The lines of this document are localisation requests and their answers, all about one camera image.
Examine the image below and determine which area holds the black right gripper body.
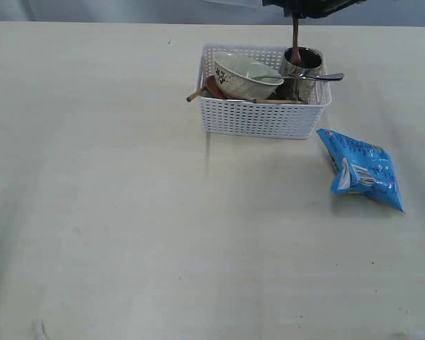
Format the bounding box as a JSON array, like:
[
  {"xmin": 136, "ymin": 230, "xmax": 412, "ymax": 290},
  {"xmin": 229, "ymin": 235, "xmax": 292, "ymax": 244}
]
[{"xmin": 261, "ymin": 0, "xmax": 362, "ymax": 19}]

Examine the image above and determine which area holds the brown wooden spoon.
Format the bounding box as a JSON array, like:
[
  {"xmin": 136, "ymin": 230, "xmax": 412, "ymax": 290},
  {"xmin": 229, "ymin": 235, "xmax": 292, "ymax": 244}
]
[{"xmin": 290, "ymin": 14, "xmax": 302, "ymax": 67}]

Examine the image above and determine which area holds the stainless steel fork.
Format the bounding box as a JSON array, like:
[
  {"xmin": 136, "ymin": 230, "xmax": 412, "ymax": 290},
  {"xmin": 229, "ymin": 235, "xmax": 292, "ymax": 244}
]
[{"xmin": 252, "ymin": 73, "xmax": 345, "ymax": 81}]

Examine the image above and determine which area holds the blue snack bag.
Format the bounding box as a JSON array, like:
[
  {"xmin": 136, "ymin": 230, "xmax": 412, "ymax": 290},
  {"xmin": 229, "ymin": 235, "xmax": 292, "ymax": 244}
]
[{"xmin": 317, "ymin": 129, "xmax": 404, "ymax": 213}]

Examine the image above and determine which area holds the stainless steel cup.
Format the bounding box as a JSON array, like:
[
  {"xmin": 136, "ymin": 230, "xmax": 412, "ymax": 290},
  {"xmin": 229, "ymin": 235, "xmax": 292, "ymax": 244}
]
[{"xmin": 277, "ymin": 47, "xmax": 323, "ymax": 101}]

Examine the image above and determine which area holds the white floral ceramic bowl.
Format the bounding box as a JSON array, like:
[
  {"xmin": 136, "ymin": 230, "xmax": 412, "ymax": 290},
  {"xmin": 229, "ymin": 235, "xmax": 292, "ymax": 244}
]
[{"xmin": 212, "ymin": 51, "xmax": 284, "ymax": 100}]

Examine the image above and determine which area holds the white perforated plastic basket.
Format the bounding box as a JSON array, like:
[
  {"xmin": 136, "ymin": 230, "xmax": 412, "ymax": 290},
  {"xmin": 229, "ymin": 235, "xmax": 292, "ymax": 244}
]
[{"xmin": 197, "ymin": 42, "xmax": 332, "ymax": 140}]

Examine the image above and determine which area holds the brown wooden plate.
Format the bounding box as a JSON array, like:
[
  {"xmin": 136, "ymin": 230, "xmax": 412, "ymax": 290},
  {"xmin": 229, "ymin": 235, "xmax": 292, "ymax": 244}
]
[{"xmin": 205, "ymin": 75, "xmax": 227, "ymax": 100}]

